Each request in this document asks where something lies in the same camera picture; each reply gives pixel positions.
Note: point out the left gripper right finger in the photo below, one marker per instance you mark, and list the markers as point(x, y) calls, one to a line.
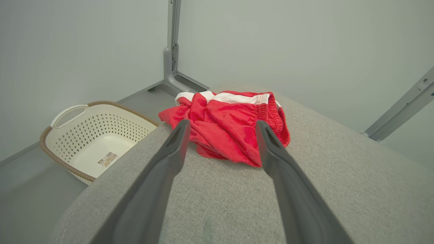
point(298, 203)

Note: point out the red shorts with white stripe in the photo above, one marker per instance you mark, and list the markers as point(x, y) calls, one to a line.
point(230, 128)

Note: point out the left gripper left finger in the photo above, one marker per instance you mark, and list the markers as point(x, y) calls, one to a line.
point(149, 203)

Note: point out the grey metal partition post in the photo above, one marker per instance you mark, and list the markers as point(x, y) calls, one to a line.
point(173, 34)
point(400, 110)

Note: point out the cream plastic laundry basket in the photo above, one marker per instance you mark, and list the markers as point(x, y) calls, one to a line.
point(101, 149)

